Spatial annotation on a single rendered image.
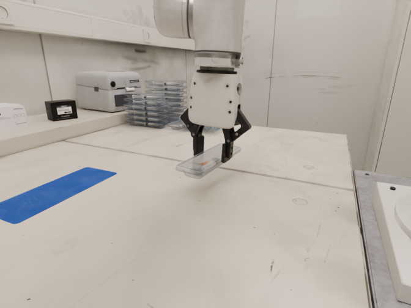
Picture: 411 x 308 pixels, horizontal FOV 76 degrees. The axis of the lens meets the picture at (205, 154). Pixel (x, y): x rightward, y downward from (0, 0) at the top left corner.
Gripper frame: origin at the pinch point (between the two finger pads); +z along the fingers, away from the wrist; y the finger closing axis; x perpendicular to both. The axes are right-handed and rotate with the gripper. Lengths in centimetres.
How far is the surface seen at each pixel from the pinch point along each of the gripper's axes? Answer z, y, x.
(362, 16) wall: -56, -17, -194
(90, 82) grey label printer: -7, 77, -33
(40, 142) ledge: 8, 58, 2
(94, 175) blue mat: 8.5, 24.9, 9.3
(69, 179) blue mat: 8.7, 27.7, 13.6
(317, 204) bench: 6.5, -20.9, -1.4
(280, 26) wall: -50, 41, -191
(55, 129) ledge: 5, 59, -4
